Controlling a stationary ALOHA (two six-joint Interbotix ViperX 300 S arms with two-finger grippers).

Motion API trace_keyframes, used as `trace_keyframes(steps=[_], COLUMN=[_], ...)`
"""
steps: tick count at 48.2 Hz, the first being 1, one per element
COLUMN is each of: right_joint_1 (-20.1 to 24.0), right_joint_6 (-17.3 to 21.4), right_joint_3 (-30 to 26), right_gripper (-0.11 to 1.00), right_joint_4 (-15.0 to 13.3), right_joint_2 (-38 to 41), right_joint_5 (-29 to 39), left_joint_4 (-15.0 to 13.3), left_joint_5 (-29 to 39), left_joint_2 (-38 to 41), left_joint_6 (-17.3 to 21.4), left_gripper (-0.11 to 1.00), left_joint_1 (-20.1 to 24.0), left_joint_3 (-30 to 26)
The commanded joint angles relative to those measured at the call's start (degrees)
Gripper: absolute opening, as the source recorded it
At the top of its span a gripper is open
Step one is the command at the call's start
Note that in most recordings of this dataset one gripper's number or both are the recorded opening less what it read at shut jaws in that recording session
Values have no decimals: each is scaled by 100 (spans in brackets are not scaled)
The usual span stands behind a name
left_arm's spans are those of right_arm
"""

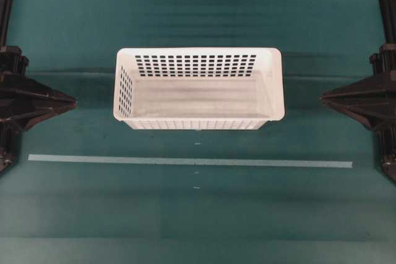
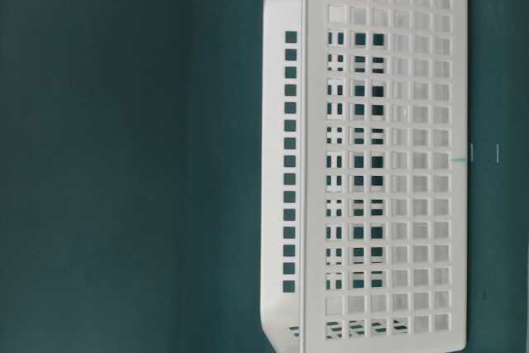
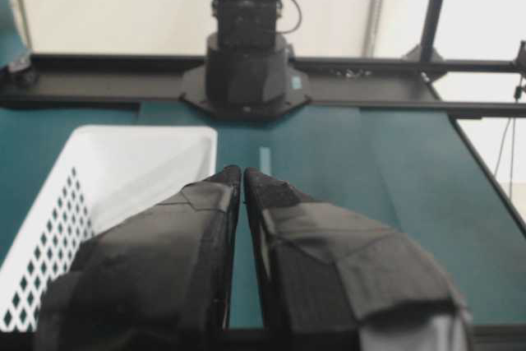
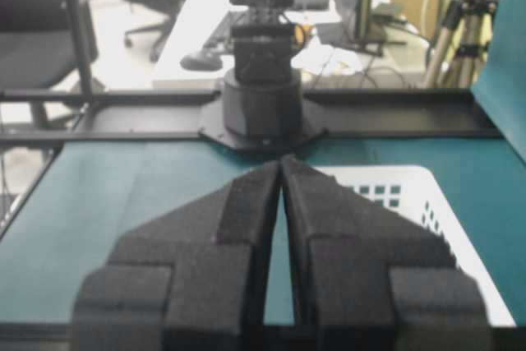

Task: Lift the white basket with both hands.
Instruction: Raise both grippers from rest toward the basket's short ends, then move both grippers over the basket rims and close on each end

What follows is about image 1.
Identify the black frame rail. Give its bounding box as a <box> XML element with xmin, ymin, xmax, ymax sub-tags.
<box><xmin>379</xmin><ymin>0</ymin><xmax>395</xmax><ymax>43</ymax></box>
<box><xmin>0</xmin><ymin>0</ymin><xmax>12</xmax><ymax>46</ymax></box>

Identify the black left frame rail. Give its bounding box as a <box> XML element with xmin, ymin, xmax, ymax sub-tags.
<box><xmin>0</xmin><ymin>0</ymin><xmax>12</xmax><ymax>46</ymax></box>

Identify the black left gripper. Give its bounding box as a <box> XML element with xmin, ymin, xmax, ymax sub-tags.
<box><xmin>1</xmin><ymin>46</ymin><xmax>77</xmax><ymax>140</ymax></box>

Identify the white perforated plastic basket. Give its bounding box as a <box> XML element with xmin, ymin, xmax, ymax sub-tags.
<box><xmin>113</xmin><ymin>47</ymin><xmax>285</xmax><ymax>130</ymax></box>

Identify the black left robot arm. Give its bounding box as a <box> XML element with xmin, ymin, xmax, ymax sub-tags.
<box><xmin>1</xmin><ymin>46</ymin><xmax>77</xmax><ymax>171</ymax></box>

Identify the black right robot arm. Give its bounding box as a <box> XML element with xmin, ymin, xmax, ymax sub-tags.
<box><xmin>320</xmin><ymin>43</ymin><xmax>395</xmax><ymax>180</ymax></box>

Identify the black right frame rail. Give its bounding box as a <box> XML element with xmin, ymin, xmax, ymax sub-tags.
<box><xmin>379</xmin><ymin>0</ymin><xmax>395</xmax><ymax>43</ymax></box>

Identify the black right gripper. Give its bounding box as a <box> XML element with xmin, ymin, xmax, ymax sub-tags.
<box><xmin>320</xmin><ymin>44</ymin><xmax>395</xmax><ymax>140</ymax></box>

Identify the long pale tape strip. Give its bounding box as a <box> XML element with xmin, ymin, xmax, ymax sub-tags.
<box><xmin>28</xmin><ymin>154</ymin><xmax>353</xmax><ymax>169</ymax></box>

